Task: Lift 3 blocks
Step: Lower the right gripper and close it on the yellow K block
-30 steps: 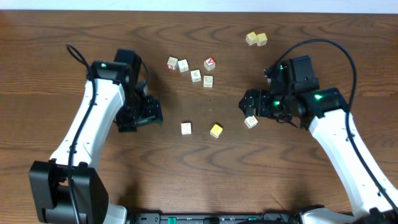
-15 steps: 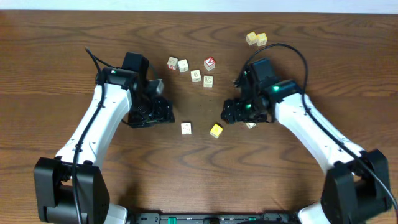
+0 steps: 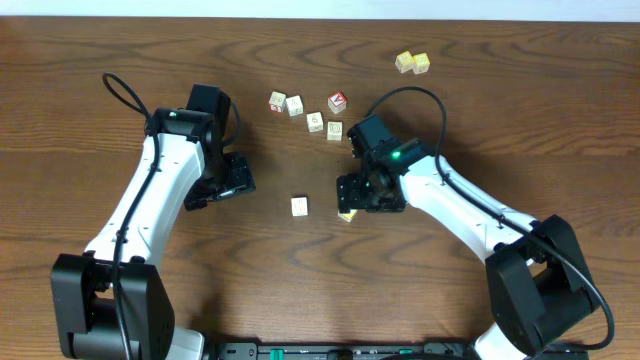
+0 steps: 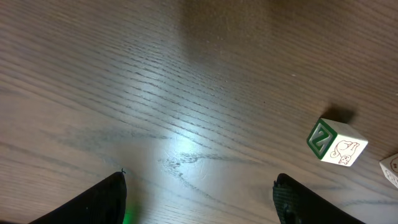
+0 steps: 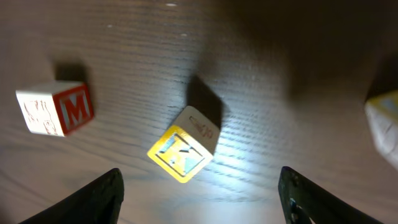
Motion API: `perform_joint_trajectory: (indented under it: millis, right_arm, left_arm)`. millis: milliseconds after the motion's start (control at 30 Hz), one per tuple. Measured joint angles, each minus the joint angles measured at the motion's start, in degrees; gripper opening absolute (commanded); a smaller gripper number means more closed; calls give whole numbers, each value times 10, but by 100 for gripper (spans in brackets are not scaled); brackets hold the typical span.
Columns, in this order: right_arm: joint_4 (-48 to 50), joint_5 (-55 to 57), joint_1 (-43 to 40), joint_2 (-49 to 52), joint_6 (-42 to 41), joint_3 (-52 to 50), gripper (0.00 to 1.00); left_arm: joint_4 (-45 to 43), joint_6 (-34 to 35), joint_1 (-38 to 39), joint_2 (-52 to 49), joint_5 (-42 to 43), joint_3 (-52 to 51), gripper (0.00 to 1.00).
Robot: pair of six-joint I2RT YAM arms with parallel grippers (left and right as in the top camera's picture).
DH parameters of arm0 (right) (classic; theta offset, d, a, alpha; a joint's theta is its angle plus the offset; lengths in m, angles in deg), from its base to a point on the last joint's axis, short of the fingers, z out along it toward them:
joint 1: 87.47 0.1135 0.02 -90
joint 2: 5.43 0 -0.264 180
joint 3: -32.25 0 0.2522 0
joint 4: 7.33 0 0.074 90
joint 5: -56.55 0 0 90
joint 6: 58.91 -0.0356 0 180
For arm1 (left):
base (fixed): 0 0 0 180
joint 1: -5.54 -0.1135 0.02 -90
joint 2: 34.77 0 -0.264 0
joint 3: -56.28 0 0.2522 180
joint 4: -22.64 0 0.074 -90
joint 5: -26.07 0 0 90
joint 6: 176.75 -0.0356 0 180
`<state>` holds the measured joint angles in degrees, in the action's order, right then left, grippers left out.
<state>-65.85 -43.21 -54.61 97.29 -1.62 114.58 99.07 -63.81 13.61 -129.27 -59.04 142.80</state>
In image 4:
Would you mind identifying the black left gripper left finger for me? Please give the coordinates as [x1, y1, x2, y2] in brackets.
[31, 171, 127, 224]

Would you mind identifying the green Z cat block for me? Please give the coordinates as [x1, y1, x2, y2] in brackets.
[307, 118, 368, 167]

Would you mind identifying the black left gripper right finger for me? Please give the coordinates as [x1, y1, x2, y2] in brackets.
[272, 173, 361, 224]

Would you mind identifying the cream block with brown print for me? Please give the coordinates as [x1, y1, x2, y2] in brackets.
[379, 154, 398, 187]

